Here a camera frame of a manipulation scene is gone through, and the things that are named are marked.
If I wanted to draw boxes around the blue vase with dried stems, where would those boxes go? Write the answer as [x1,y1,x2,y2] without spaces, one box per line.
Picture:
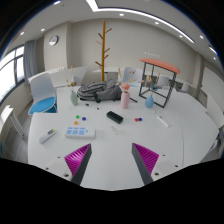
[144,74,158,109]

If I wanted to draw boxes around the recessed ceiling lights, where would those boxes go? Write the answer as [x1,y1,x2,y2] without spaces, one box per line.
[19,0,218,61]

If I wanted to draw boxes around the round wall clock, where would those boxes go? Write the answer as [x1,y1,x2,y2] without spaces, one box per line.
[48,35,59,47]

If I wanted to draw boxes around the black rectangular box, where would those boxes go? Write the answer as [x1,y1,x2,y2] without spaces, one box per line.
[106,110,124,125]

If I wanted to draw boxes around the ceiling light strip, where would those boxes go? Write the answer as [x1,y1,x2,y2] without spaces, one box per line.
[85,0,195,44]

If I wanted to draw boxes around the green vase with dried flowers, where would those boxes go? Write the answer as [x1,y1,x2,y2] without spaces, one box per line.
[65,64,79,107]

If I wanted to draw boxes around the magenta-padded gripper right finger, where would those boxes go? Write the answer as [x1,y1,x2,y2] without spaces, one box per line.
[131,143,183,185]

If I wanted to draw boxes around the white side desk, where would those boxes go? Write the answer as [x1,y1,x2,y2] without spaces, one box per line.
[0,104,29,158]

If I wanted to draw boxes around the white chair with blue cushion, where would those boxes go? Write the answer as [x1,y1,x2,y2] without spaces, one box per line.
[27,72,58,116]

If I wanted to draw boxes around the black frame orange-top side table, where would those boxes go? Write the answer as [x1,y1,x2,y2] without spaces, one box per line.
[138,58,181,109]

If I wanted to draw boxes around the wooden coat rack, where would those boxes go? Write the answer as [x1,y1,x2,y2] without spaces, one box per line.
[94,20,113,83]

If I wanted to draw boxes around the window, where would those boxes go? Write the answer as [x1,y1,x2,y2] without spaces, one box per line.
[0,44,26,103]

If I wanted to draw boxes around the white back desk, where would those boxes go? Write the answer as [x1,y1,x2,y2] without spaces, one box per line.
[28,65,89,88]

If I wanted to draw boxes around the white remote control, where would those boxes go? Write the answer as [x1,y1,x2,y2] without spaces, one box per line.
[36,127,57,145]

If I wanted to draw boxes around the black and white marker pen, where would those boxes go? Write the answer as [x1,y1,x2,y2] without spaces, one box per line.
[85,103,100,111]

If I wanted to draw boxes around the plain white chair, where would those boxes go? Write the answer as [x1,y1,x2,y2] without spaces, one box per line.
[121,66,144,88]

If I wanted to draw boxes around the grey backpack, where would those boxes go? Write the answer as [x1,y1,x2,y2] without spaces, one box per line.
[76,79,123,104]

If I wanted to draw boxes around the pink vase with dried flowers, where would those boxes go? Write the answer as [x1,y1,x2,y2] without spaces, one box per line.
[117,66,132,110]

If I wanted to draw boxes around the grey curtain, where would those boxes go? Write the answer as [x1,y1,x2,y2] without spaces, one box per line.
[23,39,38,86]

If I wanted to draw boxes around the white rectangular bar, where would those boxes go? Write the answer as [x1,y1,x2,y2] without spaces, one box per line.
[156,114,170,128]

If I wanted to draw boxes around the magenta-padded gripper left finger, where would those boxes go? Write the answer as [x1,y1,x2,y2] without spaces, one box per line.
[42,143,92,185]

